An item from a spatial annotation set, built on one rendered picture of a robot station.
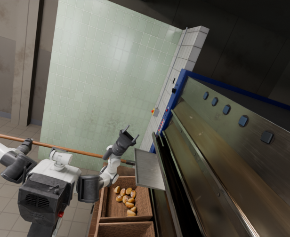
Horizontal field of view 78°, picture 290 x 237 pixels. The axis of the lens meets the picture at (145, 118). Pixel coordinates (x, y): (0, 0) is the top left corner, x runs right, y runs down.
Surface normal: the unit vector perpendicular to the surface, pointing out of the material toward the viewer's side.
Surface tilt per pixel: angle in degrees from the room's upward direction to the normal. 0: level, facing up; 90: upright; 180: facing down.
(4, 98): 90
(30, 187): 3
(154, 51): 90
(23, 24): 90
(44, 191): 3
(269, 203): 70
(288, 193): 90
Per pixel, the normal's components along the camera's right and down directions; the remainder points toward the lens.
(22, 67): 0.10, 0.39
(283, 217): -0.78, -0.55
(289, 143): -0.95, -0.26
